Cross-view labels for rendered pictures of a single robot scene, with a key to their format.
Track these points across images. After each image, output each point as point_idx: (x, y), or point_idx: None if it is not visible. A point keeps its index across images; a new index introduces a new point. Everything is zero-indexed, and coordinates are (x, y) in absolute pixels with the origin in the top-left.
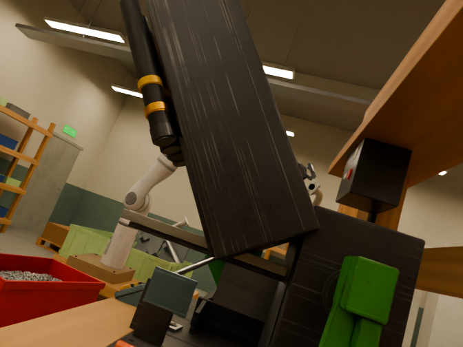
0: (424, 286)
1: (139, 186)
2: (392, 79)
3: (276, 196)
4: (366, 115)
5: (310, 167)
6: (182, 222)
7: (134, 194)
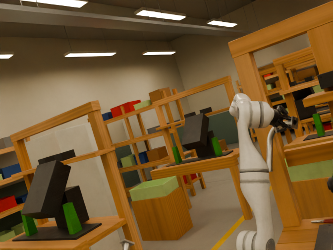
0: None
1: (269, 226)
2: (299, 22)
3: None
4: (237, 47)
5: (283, 108)
6: (128, 247)
7: (271, 240)
